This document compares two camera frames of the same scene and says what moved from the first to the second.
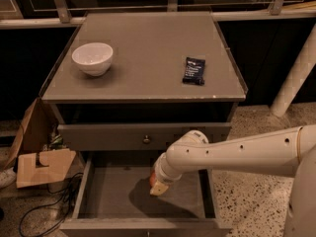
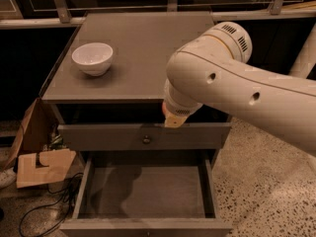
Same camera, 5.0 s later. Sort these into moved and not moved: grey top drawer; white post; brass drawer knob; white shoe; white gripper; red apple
Moved: red apple; white gripper
Not moved: white post; grey top drawer; brass drawer knob; white shoe
